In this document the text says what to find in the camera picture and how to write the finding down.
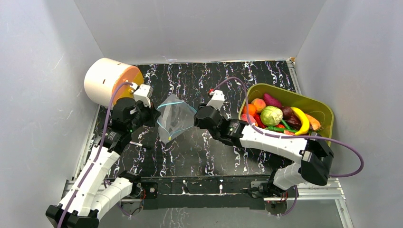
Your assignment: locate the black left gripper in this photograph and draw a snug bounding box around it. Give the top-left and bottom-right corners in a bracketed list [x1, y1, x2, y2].
[127, 99, 161, 132]

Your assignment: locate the clear zip top bag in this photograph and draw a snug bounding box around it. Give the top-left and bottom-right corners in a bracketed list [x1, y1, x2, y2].
[156, 94, 196, 143]

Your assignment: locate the green toy cabbage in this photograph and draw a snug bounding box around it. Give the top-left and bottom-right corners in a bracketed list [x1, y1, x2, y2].
[260, 106, 283, 126]

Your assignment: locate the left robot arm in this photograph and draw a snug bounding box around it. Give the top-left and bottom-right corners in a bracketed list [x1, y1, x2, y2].
[46, 98, 160, 228]

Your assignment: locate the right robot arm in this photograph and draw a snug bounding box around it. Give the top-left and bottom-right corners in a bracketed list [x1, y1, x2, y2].
[194, 104, 334, 197]

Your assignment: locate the black and white marker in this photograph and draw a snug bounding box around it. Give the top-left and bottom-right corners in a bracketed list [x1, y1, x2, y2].
[130, 142, 152, 150]

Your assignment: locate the pink toy fruit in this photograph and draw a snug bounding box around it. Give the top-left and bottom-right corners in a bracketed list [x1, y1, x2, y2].
[240, 114, 257, 125]

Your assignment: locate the orange toy fruit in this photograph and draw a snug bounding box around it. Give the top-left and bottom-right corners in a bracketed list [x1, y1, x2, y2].
[242, 104, 257, 116]

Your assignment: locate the white round drawer cabinet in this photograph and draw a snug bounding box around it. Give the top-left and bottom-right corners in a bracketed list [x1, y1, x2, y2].
[84, 57, 144, 107]

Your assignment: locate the toy peach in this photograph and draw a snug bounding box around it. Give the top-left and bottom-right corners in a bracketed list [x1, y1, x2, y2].
[251, 98, 267, 114]

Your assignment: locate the purple toy sweet potato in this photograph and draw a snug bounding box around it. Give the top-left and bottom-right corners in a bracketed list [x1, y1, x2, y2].
[263, 93, 283, 109]

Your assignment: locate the green toy chili pepper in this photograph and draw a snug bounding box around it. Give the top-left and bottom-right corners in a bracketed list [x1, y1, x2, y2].
[266, 120, 297, 133]

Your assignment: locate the yellow toy banana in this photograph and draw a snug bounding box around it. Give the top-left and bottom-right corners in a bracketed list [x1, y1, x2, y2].
[291, 107, 310, 135]

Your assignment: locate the orange toy carrot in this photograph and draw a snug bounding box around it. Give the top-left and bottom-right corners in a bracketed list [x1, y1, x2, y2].
[306, 114, 321, 131]

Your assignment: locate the olive green plastic bin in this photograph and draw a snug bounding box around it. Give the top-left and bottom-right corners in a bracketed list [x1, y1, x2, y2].
[247, 83, 334, 138]

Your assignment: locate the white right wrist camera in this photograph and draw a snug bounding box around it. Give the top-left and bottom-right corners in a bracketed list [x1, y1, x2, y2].
[207, 90, 225, 111]

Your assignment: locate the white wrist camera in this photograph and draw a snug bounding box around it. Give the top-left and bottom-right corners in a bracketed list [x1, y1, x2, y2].
[207, 90, 225, 111]
[130, 83, 153, 108]

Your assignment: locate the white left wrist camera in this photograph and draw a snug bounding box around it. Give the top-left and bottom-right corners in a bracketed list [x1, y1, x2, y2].
[130, 83, 153, 108]

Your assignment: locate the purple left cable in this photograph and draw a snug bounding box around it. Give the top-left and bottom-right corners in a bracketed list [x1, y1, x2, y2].
[57, 81, 134, 228]

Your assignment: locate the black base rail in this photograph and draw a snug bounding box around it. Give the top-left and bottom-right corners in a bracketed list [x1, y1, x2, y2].
[138, 175, 300, 211]

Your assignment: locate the aluminium frame rail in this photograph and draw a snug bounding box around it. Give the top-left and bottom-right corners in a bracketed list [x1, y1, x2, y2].
[61, 179, 347, 202]

